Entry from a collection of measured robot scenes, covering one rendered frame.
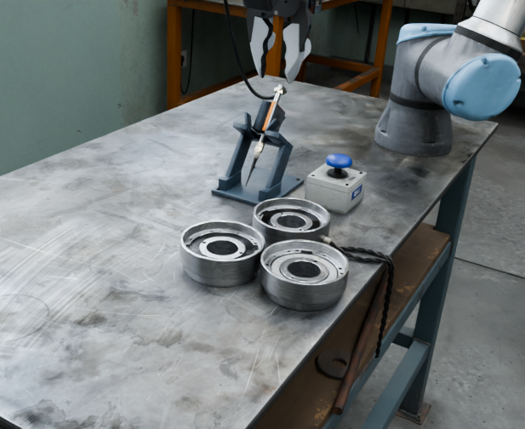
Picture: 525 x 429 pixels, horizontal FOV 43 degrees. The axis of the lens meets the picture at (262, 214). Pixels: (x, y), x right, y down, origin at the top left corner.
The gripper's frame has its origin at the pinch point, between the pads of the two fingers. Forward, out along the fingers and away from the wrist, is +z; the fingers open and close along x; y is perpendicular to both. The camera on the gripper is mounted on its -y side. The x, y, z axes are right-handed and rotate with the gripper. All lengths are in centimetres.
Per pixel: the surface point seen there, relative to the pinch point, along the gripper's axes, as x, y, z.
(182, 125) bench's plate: 26.8, 14.6, 18.4
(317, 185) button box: -10.4, -3.1, 14.7
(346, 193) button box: -15.2, -3.1, 14.7
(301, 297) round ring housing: -21.1, -30.5, 15.6
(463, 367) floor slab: -29, 80, 98
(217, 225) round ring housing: -5.2, -23.1, 14.7
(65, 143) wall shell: 148, 104, 78
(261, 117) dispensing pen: 0.3, -2.4, 6.5
